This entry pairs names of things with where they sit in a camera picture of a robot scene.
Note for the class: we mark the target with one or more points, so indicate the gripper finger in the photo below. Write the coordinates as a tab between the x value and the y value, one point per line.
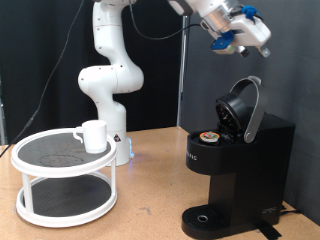
244	51
265	52

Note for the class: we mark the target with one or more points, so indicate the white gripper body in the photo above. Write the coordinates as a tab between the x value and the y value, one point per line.
251	33

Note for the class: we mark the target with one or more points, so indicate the white coffee pod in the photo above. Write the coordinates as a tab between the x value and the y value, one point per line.
210	136

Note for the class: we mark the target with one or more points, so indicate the white ceramic mug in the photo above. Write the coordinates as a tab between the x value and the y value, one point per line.
95	136

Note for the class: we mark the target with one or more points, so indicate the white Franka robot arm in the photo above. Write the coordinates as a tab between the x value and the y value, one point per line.
110	80

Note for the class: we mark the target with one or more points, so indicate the black Keurig coffee machine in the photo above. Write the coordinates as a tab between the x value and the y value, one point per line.
253	173

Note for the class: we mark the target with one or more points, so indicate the silver vertical pole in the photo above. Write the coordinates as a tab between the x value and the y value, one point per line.
181	83

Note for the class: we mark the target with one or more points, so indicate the black tape strip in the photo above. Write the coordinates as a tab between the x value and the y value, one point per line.
270	232

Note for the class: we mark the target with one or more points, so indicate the white two-tier turntable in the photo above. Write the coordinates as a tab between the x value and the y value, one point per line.
63	156

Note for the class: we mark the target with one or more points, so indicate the blue mounted wrist camera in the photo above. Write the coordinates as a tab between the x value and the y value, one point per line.
222	43

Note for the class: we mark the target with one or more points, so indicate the grey metal frame post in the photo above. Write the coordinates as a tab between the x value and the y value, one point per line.
2	123

